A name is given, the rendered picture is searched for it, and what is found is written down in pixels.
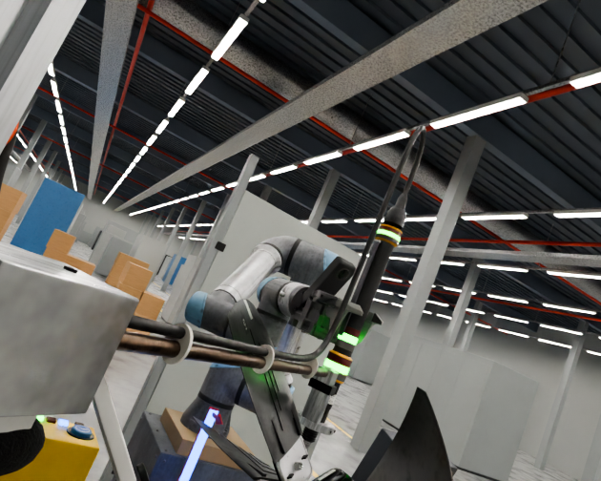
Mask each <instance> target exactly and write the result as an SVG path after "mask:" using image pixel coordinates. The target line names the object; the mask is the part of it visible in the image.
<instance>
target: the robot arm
mask: <svg viewBox="0 0 601 481"><path fill-rule="evenodd" d="M355 270H356V267H355V265H354V264H353V263H352V262H350V261H347V260H346V259H344V258H342V257H340V256H339V255H337V254H336V253H333V252H331V251H329V250H328V249H324V248H322V247H319V246H317V245H315V244H312V243H310V242H307V241H305V240H301V239H299V238H296V237H292V236H278V237H274V238H271V239H268V240H264V241H262V242H261V243H259V244H258V245H257V246H256V247H255V248H254V249H253V250H252V252H251V255H250V257H249V258H248V259H247V260H246V261H245V262H244V263H243V264H242V265H241V266H240V267H239V268H238V269H237V270H236V271H234V272H233V273H232V274H231V275H230V276H229V277H228V278H227V279H226V280H225V281H224V282H223V283H222V284H221V285H219V286H218V287H217V288H216V289H215V290H214V291H213V292H212V293H211V294H210V295H209V294H208V293H207V292H206V293H204V292H202V291H198V292H196V293H195V294H194V295H193V296H192V297H191V298H190V300H189V302H188V303H187V305H186V308H185V313H184V316H185V319H186V321H187V322H189V323H191V324H193V325H195V326H197V327H198V328H202V329H204V330H207V331H209V332H211V333H213V334H215V335H218V336H219V337H223V338H227V339H231V340H233V338H232V334H231V330H230V326H229V321H228V313H229V311H230V310H231V308H232V307H233V305H234V304H235V303H236V302H237V301H239V300H241V299H247V300H248V299H249V298H250V297H251V296H252V295H253V294H254V293H255V292H256V290H257V297H258V300H259V306H258V308H257V311H258V313H259V315H260V317H261V319H262V321H263V323H264V326H265V328H266V330H267V332H268V334H269V337H270V339H271V341H272V344H273V346H274V348H275V350H277V351H282V352H287V353H292V354H298V353H299V350H300V348H301V344H302V341H303V338H304V336H305V333H306V334H308V335H311V336H314V337H316V338H317V339H319V340H324V338H325V337H326V335H327V333H328V331H329V329H330V327H331V325H332V323H333V322H334V320H335V317H336V315H337V313H338V311H339V308H340V306H341V304H342V300H343V299H341V298H338V297H335V295H336V294H337V293H338V292H339V291H340V290H341V289H342V287H343V286H344V285H345V284H346V283H347V282H348V281H349V280H350V279H351V278H352V276H353V275H354V272H355ZM277 272H279V273H281V274H284V275H286V276H288V277H290V281H289V280H287V279H285V278H280V277H269V276H271V275H274V274H276V273H277ZM268 277H269V278H268ZM348 312H352V313H355V314H357V315H361V316H363V310H362V308H361V306H360V305H358V304H355V303H351V302H348V305H347V307H346V309H345V311H344V313H343V315H342V319H341V321H340V323H339V325H338V328H337V330H336V332H335V334H334V336H333V338H332V339H331V341H330V343H332V344H335V343H336V341H337V339H338V336H339V334H338V333H339V331H340V328H341V325H342V321H343V319H344V317H345V316H346V314H347V313H348ZM374 324H379V325H383V321H382V319H381V318H380V316H379V315H378V314H376V313H372V312H369V311H368V314H367V317H366V319H365V322H364V324H363V328H362V331H361V334H360V336H359V338H358V341H357V344H360V343H361V342H362V341H363V340H364V338H365V337H366V335H367V333H368V332H369V330H370V329H371V327H372V326H373V325H374ZM235 404H236V405H238V406H240V407H242V408H245V409H247V410H249V411H251V412H253V413H255V410H254V407H253V404H252V401H251V398H250V395H249V392H248V389H247V386H246V384H245V381H244V378H243V374H242V371H241V368H240V366H229V365H222V364H214V363H212V364H211V365H210V368H209V370H208V372H207V375H206V377H205V379H204V381H203V384H202V386H201V388H200V390H199V393H198V395H197V398H196V399H195V400H194V401H193V402H192V404H191V405H190V406H188V407H187V408H186V409H185V411H184V412H183V414H182V416H181V418H180V422H181V424H182V425H183V426H184V427H186V428H187V429H189V430H191V431H193V432H194V433H198V432H199V429H200V426H199V424H198V423H197V422H196V420H195V419H194V418H193V416H194V417H196V418H197V419H198V420H200V421H202V422H203V420H204V418H205V416H206V413H207V411H208V409H209V407H211V408H218V409H219V411H218V414H217V416H218V415H219V414H220V415H221V419H222V423H223V425H215V422H216V420H215V421H214V424H213V425H212V428H213V429H214V430H216V431H217V432H219V433H220V434H222V435H223V436H224V437H226V438H227V436H228V433H229V430H230V422H231V413H232V410H233V408H234V405H235ZM255 414H256V413H255Z"/></svg>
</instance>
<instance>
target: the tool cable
mask: <svg viewBox="0 0 601 481"><path fill-rule="evenodd" d="M419 133H421V137H420V143H419V148H418V152H417V155H416V158H415V161H414V164H413V166H412V169H411V172H410V175H409V177H408V180H407V183H406V185H405V188H404V191H403V194H404V195H407V194H408V192H409V189H410V187H411V184H412V181H413V179H414V177H415V174H416V172H417V169H418V166H419V163H420V160H421V157H422V154H423V150H424V147H425V136H426V129H425V126H423V125H422V126H419V127H418V128H417V129H416V130H415V131H414V133H413V135H412V136H411V138H410V140H409V141H408V143H407V145H406V147H405V150H404V153H403V156H402V158H401V160H400V163H399V165H398V167H397V170H396V172H395V174H394V177H393V179H392V181H391V183H390V185H389V188H388V190H387V193H386V195H385V198H384V200H383V204H382V206H381V209H380V211H379V214H378V216H377V218H376V220H375V223H374V225H373V228H372V230H371V232H370V235H369V237H368V240H367V242H366V245H365V247H364V250H363V253H362V255H361V257H360V260H359V262H358V265H357V267H356V270H355V272H354V275H353V277H352V279H351V282H350V284H349V286H348V288H347V290H346V293H345V295H344V298H343V300H342V304H341V306H340V308H339V311H338V313H337V315H336V317H335V320H334V322H333V323H332V325H331V327H330V329H329V331H328V333H327V335H326V337H325V338H324V340H323V342H322V343H321V345H320V346H319V347H318V349H317V350H316V351H314V352H312V353H310V354H305V355H299V354H292V353H287V352H282V351H277V350H274V349H273V347H271V346H270V345H260V346H257V345H250V344H246V343H243V342H239V341H235V340H231V339H227V338H223V337H219V336H216V335H212V334H208V333H204V332H200V331H196V330H193V329H191V327H190V326H188V325H187V324H176V325H173V324H166V323H163V322H159V321H155V320H151V319H147V318H143V317H139V316H135V315H133V317H132V318H131V320H130V322H129V324H128V326H127V328H131V329H135V330H140V331H145V332H150V333H155V334H158V335H163V336H165V337H164V338H166V339H171V340H176V341H178V342H179V343H180V352H179V354H178V355H177V356H176V357H175V358H169V357H162V359H163V361H164V362H165V363H166V364H169V365H176V364H179V363H180V362H182V361H183V360H184V359H185V357H186V356H187V355H188V353H189V351H190V349H191V346H192V343H193V342H196V343H201V344H206V345H213V346H218V347H223V348H228V349H233V350H236V351H241V352H246V353H251V354H253V355H258V356H262V357H264V358H265V360H266V365H265V367H264V368H262V369H258V368H253V370H254V371H255V372H256V373H258V374H262V373H265V372H266V371H268V369H269V368H270V367H271V365H272V364H273V362H274V358H276V359H281V360H287V361H295V362H302V364H303V365H309V366H311V367H312V373H311V374H309V375H303V374H302V375H301V376H302V377H303V378H304V379H310V378H312V377H313V376H314V375H315V374H316V373H317V371H318V367H319V363H318V360H317V357H319V356H320V355H321V354H322V353H323V352H324V351H325V349H326V348H327V346H328V345H329V343H330V341H331V339H332V338H333V336H334V334H335V332H336V330H337V328H338V325H339V323H340V321H341V319H342V315H343V313H344V311H345V309H346V307H347V305H348V302H349V300H350V298H351V295H352V293H353V290H354V288H355V285H356V283H357V281H358V278H359V276H360V274H361V272H362V269H363V265H364V263H365V260H366V258H367V256H368V253H369V251H370V248H371V246H372V243H373V241H374V239H375V237H376V234H377V232H378V229H379V227H380V224H381V222H382V219H383V216H384V213H385V211H386V208H387V206H388V203H389V202H390V199H391V197H392V194H393V192H394V189H395V187H396V185H397V182H398V180H399V177H400V175H401V172H402V170H403V168H404V165H405V163H406V160H407V158H408V156H409V153H410V151H411V149H412V147H413V145H414V142H415V140H416V139H417V137H418V135H419Z"/></svg>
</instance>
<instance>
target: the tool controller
mask: <svg viewBox="0 0 601 481"><path fill-rule="evenodd" d="M396 433H397V432H394V431H391V430H388V429H381V431H380V432H379V434H378V435H377V437H376V439H375V440H374V442H373V443H372V445H371V447H370V448H369V450H368V451H367V453H366V455H365V456H364V458H363V460H362V462H361V463H360V465H359V466H358V467H357V469H356V470H355V472H354V473H353V475H352V477H351V478H352V479H353V480H354V481H366V480H367V478H368V477H369V476H370V474H371V473H372V471H373V470H374V469H375V468H376V467H377V465H378V464H379V462H380V461H381V459H382V458H383V456H384V454H385V452H386V451H387V449H388V447H389V446H390V444H391V442H392V441H393V439H394V437H395V435H396ZM448 460H449V459H448ZM449 464H450V468H451V472H452V476H454V474H455V473H456V471H457V467H456V466H455V465H454V464H453V463H452V462H451V461H450V460H449Z"/></svg>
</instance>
